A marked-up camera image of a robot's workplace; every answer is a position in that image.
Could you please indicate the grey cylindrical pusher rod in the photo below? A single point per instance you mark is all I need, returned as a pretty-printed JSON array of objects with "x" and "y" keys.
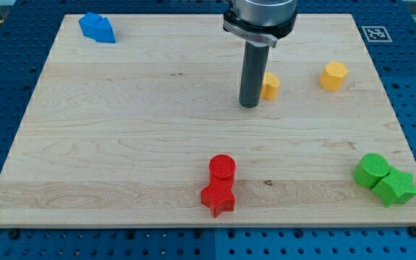
[{"x": 252, "y": 75}]

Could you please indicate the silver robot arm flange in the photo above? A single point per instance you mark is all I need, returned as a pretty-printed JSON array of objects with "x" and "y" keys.
[{"x": 260, "y": 22}]

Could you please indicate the blue pentagon block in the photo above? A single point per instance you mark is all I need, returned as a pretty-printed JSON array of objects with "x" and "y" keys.
[{"x": 103, "y": 31}]

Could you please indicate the yellow hexagon block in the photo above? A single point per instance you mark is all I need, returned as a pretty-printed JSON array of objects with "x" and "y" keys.
[{"x": 333, "y": 75}]

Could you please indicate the red star block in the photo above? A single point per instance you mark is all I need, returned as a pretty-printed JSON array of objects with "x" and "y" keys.
[{"x": 218, "y": 196}]

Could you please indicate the wooden board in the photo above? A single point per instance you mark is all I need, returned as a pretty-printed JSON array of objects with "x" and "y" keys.
[{"x": 120, "y": 135}]

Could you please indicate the green cylinder block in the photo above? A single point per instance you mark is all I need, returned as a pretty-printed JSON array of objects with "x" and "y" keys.
[{"x": 370, "y": 170}]

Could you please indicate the yellow heart block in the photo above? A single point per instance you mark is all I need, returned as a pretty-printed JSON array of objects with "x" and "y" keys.
[{"x": 270, "y": 86}]

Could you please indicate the blue cube block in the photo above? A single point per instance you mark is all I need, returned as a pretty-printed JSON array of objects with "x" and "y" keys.
[{"x": 87, "y": 23}]

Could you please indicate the red cylinder block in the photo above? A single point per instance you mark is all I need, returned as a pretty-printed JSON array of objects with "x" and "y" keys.
[{"x": 222, "y": 167}]

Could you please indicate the green star block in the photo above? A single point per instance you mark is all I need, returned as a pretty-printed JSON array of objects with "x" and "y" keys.
[{"x": 396, "y": 187}]

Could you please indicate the white fiducial marker tag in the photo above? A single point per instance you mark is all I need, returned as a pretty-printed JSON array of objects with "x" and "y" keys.
[{"x": 376, "y": 34}]

